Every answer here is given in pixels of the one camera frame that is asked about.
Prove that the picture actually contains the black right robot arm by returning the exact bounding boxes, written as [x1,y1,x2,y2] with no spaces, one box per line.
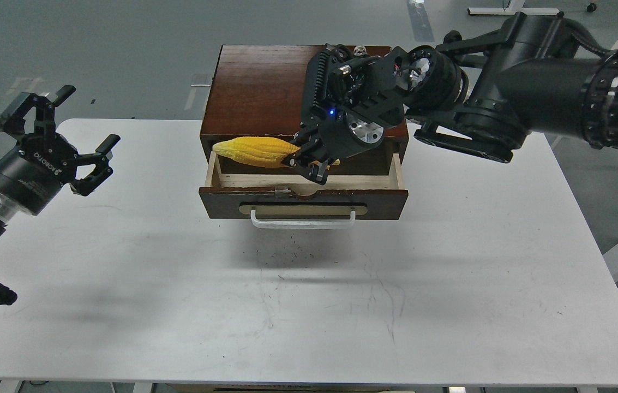
[281,12,618,186]

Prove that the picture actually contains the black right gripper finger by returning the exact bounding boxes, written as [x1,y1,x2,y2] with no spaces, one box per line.
[282,130,325,166]
[287,150,337,186]

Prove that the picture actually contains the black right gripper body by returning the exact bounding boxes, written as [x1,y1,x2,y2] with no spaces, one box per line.
[301,45,413,159]

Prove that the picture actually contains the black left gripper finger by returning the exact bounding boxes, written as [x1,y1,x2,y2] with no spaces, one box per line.
[0,85,77,144]
[70,134,120,197]

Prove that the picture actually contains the wooden drawer with white handle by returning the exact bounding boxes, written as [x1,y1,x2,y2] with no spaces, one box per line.
[199,154,409,221]

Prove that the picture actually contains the dark wooden drawer cabinet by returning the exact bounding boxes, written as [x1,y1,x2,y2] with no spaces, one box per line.
[200,44,409,176]

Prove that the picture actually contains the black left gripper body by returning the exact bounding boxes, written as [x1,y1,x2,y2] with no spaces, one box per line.
[0,134,79,216]

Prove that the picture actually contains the white table base far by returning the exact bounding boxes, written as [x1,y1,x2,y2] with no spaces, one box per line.
[467,1,560,16]

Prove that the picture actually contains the yellow toy corn cob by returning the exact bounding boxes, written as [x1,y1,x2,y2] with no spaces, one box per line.
[212,136,341,168]

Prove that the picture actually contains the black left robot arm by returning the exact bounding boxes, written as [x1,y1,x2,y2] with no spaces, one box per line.
[0,85,120,305]

